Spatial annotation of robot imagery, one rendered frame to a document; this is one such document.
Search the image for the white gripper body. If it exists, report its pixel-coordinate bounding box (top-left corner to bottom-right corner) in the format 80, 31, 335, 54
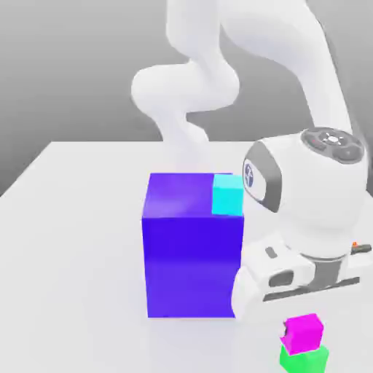
231, 266, 373, 321

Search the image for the small magenta cube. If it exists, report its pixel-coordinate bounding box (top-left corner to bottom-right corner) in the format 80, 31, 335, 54
279, 313, 325, 357

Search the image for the small green cube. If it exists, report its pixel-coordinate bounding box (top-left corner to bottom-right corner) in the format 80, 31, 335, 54
278, 343, 331, 373

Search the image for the small cyan cube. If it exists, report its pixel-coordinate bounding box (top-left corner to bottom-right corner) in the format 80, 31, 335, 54
211, 173, 245, 217

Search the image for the large blue box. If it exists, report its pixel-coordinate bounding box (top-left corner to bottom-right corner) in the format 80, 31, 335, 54
141, 172, 245, 319

